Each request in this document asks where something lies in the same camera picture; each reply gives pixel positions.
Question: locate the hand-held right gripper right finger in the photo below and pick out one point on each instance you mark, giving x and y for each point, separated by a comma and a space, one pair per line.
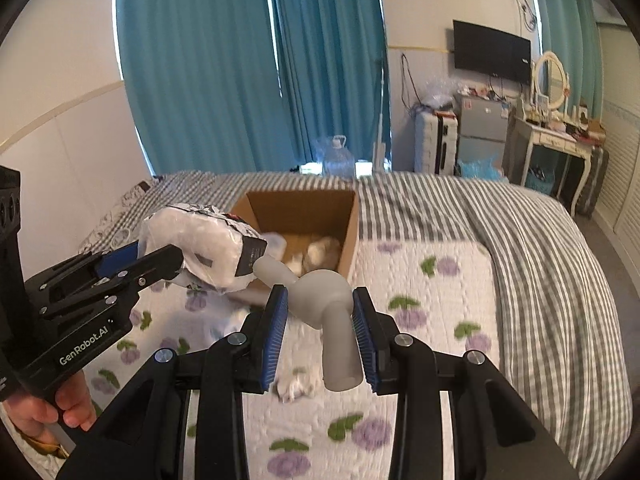
362, 340

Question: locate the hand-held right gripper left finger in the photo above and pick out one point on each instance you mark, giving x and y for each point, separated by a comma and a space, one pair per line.
272, 340

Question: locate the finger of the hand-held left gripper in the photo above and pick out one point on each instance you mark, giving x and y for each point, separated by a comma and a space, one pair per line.
155, 262
117, 260

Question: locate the white plastic-wrapped soft packet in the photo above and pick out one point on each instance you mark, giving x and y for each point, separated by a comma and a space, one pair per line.
210, 245

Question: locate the grey plastic pipe fitting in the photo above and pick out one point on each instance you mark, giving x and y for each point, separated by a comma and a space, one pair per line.
320, 300

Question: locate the brown cardboard box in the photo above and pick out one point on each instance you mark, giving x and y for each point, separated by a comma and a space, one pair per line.
300, 210

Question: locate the white soft item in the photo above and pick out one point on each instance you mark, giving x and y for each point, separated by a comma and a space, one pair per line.
274, 245

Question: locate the person's left hand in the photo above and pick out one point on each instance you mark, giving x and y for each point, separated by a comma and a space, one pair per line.
35, 412

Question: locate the black and white patterned sheet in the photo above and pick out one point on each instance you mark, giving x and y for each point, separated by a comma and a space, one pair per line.
115, 215

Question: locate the crumpled white tissue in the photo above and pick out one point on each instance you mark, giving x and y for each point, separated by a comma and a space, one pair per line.
294, 385

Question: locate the floral purple quilt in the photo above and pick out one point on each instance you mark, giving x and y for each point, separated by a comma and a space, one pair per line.
425, 310

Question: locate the beige plush toy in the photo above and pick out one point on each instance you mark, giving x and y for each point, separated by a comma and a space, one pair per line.
322, 251

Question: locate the grey striped duvet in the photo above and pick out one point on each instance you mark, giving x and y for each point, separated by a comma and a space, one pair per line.
525, 260

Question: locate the large clear water bottle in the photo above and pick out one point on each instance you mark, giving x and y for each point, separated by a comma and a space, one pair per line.
339, 160

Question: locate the teal curtain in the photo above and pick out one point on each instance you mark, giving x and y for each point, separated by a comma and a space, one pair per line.
330, 50
200, 60
565, 20

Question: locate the blue plastic bag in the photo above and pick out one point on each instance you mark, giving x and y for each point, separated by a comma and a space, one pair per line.
480, 169

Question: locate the white suitcase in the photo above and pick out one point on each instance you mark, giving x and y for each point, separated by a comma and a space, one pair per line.
432, 140

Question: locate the silver small fridge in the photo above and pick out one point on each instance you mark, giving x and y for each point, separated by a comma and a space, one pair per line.
482, 125

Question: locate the clear plastic bag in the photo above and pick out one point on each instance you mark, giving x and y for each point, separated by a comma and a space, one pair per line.
437, 94

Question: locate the white dressing table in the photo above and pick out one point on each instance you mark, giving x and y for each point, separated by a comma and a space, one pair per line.
545, 135

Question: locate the striped storage box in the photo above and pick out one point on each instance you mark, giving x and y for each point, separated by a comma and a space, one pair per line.
595, 180

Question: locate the white oval vanity mirror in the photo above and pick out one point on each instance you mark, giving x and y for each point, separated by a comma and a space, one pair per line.
550, 77

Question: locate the white wardrobe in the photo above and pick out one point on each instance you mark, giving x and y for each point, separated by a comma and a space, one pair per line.
622, 135

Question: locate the black wall television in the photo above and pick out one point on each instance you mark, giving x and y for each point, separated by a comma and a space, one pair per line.
490, 52

